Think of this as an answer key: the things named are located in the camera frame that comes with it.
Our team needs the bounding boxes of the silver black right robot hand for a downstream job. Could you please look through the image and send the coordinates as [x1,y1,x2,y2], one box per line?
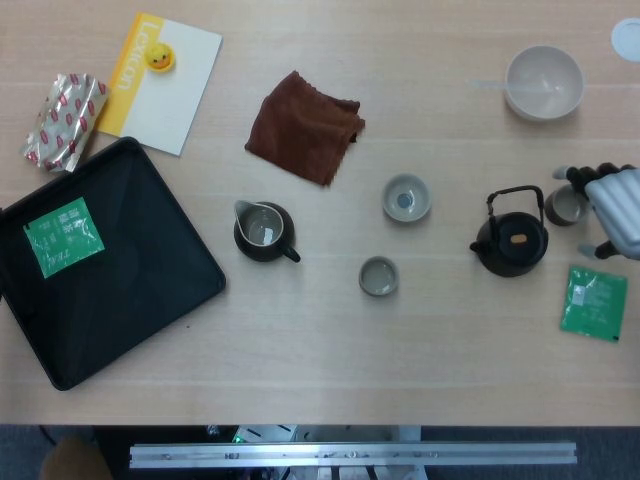
[551,162,640,262]

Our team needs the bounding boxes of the black cast iron teapot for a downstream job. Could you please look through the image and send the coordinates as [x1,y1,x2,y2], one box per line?
[468,185,550,278]

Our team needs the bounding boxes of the dark straight-sided teacup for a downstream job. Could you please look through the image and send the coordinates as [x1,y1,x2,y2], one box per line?
[357,255,401,298]
[544,184,591,227]

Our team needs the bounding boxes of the green tea packet barcode label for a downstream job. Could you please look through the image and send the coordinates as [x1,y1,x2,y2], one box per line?
[559,264,629,345]

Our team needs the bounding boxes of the white ceramic bowl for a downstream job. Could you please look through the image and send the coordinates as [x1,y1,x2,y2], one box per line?
[503,45,585,123]

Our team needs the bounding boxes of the white round lid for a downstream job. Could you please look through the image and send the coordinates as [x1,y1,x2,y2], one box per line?
[610,17,640,64]

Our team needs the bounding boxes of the shallow grey tea bowl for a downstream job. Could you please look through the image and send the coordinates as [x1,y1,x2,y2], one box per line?
[382,172,432,223]

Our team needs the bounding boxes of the brown folded cloth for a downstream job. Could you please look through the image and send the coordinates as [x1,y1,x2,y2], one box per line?
[244,70,367,188]

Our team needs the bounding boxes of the black ceramic pouring pitcher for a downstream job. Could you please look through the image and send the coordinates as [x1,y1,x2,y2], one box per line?
[233,199,302,264]

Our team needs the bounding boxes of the yellow and white booklet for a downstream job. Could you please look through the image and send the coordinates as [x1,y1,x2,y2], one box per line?
[96,11,224,158]

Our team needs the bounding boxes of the yellow duck toy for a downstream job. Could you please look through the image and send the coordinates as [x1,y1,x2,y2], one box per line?
[144,42,178,74]

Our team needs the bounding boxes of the black rectangular tray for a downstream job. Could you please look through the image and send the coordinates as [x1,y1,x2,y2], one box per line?
[0,136,227,392]

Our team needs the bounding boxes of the green tea packet white characters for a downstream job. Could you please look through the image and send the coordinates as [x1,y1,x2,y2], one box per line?
[23,196,106,280]

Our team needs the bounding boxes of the silver red snack packet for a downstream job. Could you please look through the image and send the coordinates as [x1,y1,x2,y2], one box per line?
[19,72,110,174]

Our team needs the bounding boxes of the aluminium profile rail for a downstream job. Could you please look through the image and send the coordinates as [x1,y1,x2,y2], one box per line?
[128,440,580,470]

